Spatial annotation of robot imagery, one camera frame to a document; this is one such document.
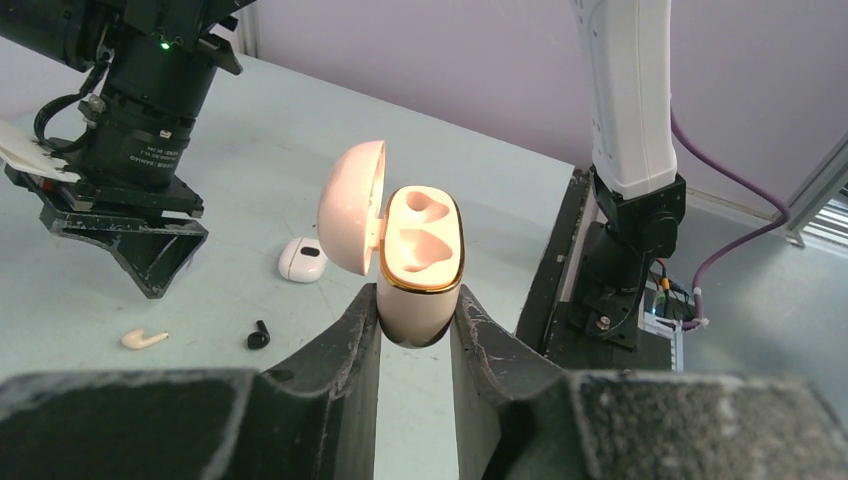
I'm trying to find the pink earbud charging case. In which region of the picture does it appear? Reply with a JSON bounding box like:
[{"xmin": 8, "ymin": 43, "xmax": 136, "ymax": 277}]
[{"xmin": 317, "ymin": 140, "xmax": 465, "ymax": 348}]

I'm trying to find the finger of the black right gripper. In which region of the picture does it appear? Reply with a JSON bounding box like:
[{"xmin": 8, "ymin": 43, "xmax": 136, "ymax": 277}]
[{"xmin": 40, "ymin": 215, "xmax": 208, "ymax": 299}]

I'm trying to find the pink earbud near pink case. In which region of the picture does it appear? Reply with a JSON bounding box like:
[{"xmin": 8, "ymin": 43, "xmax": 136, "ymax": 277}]
[{"xmin": 120, "ymin": 328, "xmax": 170, "ymax": 350}]

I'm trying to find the white earbud charging case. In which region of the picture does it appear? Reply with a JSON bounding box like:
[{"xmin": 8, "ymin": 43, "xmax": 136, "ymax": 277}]
[{"xmin": 278, "ymin": 237, "xmax": 328, "ymax": 284}]

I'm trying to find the black earbud upper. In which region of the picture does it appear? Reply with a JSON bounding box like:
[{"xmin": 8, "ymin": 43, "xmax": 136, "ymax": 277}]
[{"xmin": 245, "ymin": 320, "xmax": 271, "ymax": 351}]

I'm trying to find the aluminium extrusion right base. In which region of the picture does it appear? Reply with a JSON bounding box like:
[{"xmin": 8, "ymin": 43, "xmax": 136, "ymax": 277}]
[{"xmin": 783, "ymin": 134, "xmax": 847, "ymax": 248}]

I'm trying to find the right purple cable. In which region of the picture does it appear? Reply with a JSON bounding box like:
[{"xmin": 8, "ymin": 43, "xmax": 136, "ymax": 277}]
[{"xmin": 669, "ymin": 109, "xmax": 793, "ymax": 333}]

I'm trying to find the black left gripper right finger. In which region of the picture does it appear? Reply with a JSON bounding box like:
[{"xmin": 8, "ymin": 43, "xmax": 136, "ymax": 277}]
[{"xmin": 449, "ymin": 287, "xmax": 847, "ymax": 479}]

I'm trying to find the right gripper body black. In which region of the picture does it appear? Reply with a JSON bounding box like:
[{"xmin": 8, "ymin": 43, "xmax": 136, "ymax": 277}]
[{"xmin": 3, "ymin": 39, "xmax": 219, "ymax": 214}]

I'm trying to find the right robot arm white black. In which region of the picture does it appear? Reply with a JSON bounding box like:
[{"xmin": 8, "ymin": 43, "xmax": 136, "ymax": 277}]
[{"xmin": 1, "ymin": 1, "xmax": 686, "ymax": 348}]

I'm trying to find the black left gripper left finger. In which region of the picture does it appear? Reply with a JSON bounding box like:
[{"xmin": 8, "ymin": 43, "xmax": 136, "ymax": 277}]
[{"xmin": 1, "ymin": 284, "xmax": 381, "ymax": 479}]

